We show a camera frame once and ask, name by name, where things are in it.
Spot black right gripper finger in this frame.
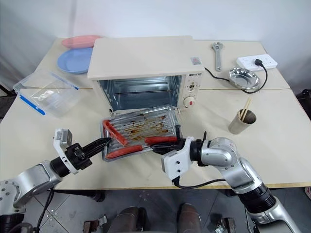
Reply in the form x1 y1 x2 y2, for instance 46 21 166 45
175 124 184 144
152 143 180 155

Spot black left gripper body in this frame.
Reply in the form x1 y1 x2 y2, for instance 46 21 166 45
64 142 93 171

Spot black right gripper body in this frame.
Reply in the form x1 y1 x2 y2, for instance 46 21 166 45
170 138 189 152

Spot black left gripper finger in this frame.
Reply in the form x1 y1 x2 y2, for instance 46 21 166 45
86 141 110 159
82 137 113 152

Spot silver ribbed baking tray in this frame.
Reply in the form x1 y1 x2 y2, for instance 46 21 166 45
98 104 180 163

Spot glass toaster oven door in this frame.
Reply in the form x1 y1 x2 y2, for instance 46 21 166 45
108 106 184 116

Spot white oven timer knob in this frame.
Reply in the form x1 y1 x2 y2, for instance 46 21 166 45
183 95 197 109

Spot cream white toaster oven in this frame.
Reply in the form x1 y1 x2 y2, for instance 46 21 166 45
87 35 206 115

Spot black table leg foot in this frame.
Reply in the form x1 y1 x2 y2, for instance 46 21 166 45
90 190 106 203

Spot steel cup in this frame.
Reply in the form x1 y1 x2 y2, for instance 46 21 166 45
227 109 257 135

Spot clear plastic container blue clips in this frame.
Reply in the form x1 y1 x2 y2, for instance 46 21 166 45
12 71 81 119

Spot wooden chopstick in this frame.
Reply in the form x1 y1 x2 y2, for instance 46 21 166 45
239 98 251 121
242 100 252 122

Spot dark brown rounded shape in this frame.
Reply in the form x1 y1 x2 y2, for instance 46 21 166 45
178 203 202 233
113 205 147 233

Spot shiny steel bowl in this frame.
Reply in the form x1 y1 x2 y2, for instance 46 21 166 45
228 67 261 89

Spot silver adjustable wrench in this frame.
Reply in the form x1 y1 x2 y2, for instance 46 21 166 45
210 41 224 72

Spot blue plastic plate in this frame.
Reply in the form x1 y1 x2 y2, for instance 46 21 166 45
57 47 94 75

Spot white power strip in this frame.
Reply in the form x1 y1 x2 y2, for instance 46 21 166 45
236 53 278 72

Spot pink plastic plate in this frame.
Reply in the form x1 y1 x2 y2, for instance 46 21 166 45
61 35 103 49

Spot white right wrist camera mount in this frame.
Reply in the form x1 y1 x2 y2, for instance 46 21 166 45
161 137 195 181

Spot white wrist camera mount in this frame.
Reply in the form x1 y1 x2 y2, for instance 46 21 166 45
161 137 195 181
52 128 79 174

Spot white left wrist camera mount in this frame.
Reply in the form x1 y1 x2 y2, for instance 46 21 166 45
52 128 79 174

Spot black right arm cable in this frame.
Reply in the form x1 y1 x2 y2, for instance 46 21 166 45
173 178 228 189

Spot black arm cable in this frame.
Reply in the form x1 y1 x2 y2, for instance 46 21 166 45
173 178 228 189
35 186 55 233

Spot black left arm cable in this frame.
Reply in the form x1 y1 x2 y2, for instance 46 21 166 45
35 186 55 233

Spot black oven power cable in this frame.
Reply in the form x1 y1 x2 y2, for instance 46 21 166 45
204 59 268 94

